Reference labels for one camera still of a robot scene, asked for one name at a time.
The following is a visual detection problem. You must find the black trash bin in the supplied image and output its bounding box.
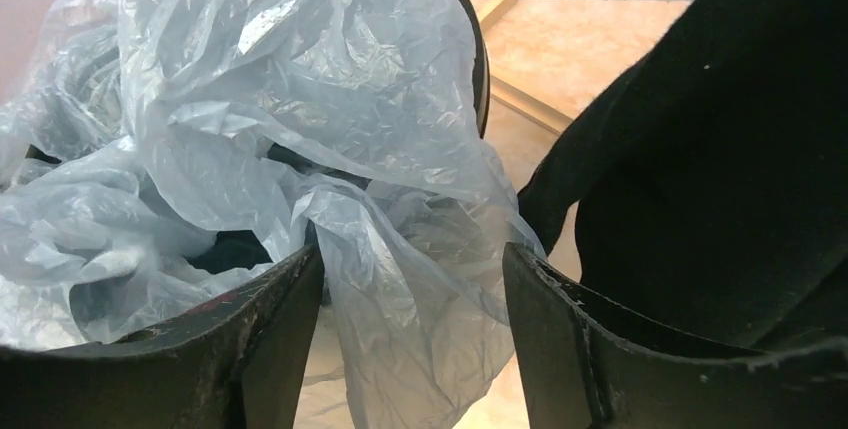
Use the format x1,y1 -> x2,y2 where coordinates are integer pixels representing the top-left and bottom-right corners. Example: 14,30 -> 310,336
26,0 -> 493,275

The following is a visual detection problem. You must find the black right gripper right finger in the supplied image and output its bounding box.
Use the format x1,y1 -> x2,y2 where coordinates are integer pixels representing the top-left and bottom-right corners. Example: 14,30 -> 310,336
503,243 -> 847,429

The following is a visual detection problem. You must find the blue plastic trash bag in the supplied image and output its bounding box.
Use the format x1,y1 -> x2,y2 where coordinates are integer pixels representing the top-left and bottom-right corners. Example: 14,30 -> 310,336
1,0 -> 541,428

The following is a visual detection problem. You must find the wooden clothes rack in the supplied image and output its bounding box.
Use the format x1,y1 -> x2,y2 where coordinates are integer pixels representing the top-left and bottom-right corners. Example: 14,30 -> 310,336
472,0 -> 578,134

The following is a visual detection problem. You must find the black t-shirt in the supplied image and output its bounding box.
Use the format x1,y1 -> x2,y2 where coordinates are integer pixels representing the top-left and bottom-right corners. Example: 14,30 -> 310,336
518,0 -> 847,350

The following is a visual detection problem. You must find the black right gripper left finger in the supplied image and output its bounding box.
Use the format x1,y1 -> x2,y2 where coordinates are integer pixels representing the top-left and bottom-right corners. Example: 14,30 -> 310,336
1,246 -> 324,429

